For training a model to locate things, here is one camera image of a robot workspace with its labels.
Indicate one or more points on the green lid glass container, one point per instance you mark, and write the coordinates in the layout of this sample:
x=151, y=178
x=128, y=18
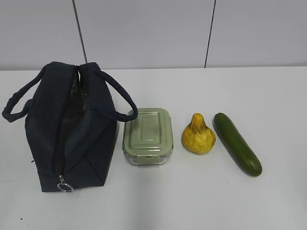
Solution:
x=148, y=139

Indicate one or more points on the yellow squash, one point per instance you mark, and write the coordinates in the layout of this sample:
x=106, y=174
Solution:
x=197, y=137

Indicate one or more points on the green cucumber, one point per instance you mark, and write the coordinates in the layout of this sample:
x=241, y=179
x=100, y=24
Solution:
x=239, y=150

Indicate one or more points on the dark blue lunch bag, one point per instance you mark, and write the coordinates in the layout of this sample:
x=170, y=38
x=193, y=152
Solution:
x=71, y=115

